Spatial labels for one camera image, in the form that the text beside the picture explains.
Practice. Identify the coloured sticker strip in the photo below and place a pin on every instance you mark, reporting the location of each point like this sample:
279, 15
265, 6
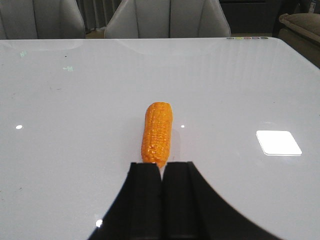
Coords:
247, 38

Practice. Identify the grey right armchair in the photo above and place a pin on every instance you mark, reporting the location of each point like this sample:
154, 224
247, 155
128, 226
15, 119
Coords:
150, 19

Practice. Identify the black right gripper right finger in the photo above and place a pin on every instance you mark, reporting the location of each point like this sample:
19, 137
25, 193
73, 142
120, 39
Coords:
193, 210

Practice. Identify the grey armchair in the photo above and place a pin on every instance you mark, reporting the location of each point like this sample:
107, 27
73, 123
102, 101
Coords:
150, 19
40, 19

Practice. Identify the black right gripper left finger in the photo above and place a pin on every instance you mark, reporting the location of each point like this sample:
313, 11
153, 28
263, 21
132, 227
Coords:
136, 213

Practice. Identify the orange corn cob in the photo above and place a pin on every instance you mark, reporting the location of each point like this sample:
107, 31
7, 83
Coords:
156, 139

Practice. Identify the grey left armchair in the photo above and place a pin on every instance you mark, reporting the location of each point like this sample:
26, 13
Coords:
40, 19

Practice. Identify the brown cushioned seat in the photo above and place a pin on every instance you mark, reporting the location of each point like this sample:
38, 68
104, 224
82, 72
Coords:
301, 31

